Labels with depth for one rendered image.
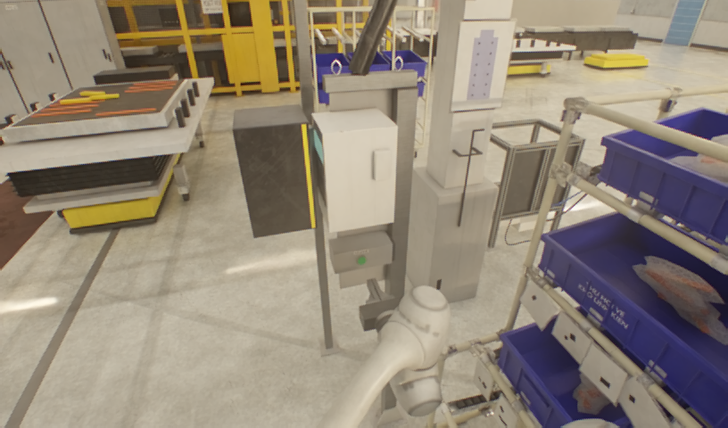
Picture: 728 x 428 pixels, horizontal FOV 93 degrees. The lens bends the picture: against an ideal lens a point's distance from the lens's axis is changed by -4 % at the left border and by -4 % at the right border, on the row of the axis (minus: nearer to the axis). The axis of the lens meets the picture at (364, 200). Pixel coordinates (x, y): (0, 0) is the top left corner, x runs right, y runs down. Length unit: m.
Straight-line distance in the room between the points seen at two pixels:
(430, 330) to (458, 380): 1.60
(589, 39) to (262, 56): 10.53
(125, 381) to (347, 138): 2.12
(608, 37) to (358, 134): 14.44
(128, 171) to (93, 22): 4.49
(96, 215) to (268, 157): 3.26
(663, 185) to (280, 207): 0.89
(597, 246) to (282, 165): 1.15
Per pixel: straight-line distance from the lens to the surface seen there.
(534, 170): 3.08
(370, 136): 0.88
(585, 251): 1.51
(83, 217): 4.08
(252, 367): 2.39
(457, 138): 2.03
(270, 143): 0.85
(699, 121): 1.36
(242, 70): 8.26
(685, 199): 1.01
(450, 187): 2.15
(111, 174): 3.63
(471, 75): 1.96
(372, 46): 0.97
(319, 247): 1.82
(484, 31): 1.96
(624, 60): 13.30
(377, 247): 1.16
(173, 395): 2.45
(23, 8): 8.08
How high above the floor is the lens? 1.89
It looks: 30 degrees down
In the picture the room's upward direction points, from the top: 1 degrees counter-clockwise
